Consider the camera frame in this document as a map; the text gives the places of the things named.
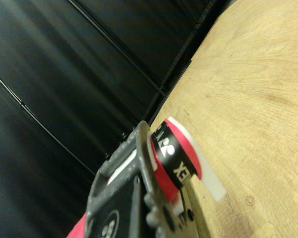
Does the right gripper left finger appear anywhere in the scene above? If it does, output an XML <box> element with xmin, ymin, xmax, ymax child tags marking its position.
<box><xmin>88</xmin><ymin>120</ymin><xmax>175</xmax><ymax>238</ymax></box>

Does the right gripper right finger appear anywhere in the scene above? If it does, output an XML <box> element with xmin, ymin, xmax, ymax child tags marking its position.
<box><xmin>173</xmin><ymin>187</ymin><xmax>199</xmax><ymax>238</ymax></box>

